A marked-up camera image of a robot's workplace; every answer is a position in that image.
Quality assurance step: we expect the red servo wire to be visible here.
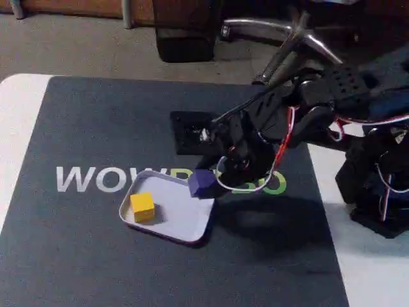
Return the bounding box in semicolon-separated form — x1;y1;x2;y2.
274;106;295;162

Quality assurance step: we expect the white wire loop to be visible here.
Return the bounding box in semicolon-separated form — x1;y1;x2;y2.
215;155;279;191

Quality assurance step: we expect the chrome office chair base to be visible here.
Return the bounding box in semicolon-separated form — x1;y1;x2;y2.
219;10;344;86

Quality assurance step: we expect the black table clamp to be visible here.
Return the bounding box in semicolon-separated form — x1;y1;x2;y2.
297;105;365;153

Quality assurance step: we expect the white rectangular tray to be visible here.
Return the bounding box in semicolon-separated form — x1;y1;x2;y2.
118;169;216;248

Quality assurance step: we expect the yellow cube block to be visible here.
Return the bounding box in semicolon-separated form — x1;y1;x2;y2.
129;192;157;224

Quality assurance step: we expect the black square camera box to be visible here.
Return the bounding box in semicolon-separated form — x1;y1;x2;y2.
169;110;222;157

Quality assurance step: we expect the black bin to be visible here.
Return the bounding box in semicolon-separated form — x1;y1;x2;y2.
151;0;222;63

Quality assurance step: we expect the brown wooden board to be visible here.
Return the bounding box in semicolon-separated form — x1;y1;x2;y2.
0;0;155;20

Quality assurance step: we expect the black camera cable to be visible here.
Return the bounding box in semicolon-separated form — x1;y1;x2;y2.
210;91;269;125

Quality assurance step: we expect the red white wire bundle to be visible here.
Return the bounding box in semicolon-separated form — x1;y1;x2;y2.
375;156;409;223

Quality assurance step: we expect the black mat with WOWROBO print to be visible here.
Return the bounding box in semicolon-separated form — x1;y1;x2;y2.
0;75;350;307

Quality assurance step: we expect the purple cube block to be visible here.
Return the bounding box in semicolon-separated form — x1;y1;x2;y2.
187;168;217;199

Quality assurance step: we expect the grey metal leg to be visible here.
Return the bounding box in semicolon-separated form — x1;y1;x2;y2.
10;0;26;19
122;0;134;30

